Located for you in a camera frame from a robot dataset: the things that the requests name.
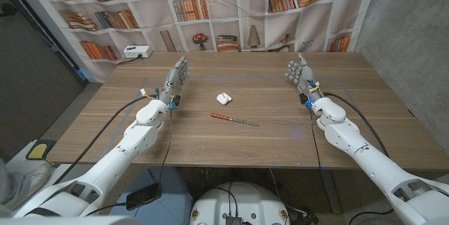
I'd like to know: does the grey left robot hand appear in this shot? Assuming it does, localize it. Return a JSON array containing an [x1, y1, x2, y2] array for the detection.
[[158, 55, 192, 106]]

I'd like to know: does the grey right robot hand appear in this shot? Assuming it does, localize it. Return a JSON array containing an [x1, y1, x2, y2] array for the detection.
[[284, 52, 323, 103]]

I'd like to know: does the white airpods case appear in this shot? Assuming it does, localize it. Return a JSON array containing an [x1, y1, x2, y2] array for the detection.
[[215, 92, 233, 106]]

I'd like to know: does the white power strip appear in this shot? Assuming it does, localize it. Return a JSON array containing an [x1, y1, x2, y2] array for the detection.
[[123, 45, 153, 59]]

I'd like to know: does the printed bookshelf backdrop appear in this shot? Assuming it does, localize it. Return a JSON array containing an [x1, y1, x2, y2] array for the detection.
[[33, 0, 382, 84]]

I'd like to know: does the black smartphone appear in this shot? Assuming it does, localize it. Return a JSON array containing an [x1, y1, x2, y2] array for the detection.
[[125, 182, 162, 211]]

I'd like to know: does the grey table leg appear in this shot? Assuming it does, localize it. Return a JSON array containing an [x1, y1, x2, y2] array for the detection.
[[321, 168, 343, 215]]

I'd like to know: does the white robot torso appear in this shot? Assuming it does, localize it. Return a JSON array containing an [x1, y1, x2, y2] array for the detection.
[[189, 182, 290, 225]]

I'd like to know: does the black box by torso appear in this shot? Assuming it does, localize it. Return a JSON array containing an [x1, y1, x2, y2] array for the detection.
[[290, 206, 320, 225]]

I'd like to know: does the yellow and black pad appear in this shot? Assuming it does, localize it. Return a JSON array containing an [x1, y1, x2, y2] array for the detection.
[[25, 139, 57, 161]]

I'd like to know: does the white sneaker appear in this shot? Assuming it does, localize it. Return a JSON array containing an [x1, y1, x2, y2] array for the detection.
[[0, 158, 22, 205], [6, 163, 53, 212]]

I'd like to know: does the white floor platform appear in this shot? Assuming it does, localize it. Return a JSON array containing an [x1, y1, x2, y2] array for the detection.
[[0, 140, 106, 187]]

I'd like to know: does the black power strip cable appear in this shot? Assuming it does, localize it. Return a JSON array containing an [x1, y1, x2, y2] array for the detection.
[[115, 53, 144, 67]]

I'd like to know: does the thin black left wrist cable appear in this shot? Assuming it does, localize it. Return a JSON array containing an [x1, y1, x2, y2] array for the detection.
[[154, 108, 173, 198]]

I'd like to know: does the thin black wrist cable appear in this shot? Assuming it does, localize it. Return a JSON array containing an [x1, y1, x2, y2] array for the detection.
[[309, 107, 323, 170], [154, 108, 173, 198]]

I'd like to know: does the red handled screwdriver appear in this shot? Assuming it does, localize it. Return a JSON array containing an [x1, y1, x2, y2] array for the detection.
[[210, 112, 260, 128]]

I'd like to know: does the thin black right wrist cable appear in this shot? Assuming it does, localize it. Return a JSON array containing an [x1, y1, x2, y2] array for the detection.
[[309, 107, 323, 170]]

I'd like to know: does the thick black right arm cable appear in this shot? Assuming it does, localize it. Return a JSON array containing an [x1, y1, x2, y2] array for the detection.
[[322, 91, 390, 158]]

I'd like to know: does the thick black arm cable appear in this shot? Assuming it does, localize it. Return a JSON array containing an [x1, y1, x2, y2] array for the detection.
[[52, 94, 159, 186], [322, 91, 390, 158]]

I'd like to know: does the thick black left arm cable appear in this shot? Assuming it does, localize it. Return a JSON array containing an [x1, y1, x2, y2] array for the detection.
[[52, 94, 159, 186]]

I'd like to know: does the black torso cable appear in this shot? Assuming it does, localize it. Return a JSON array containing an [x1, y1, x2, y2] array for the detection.
[[210, 182, 240, 219]]

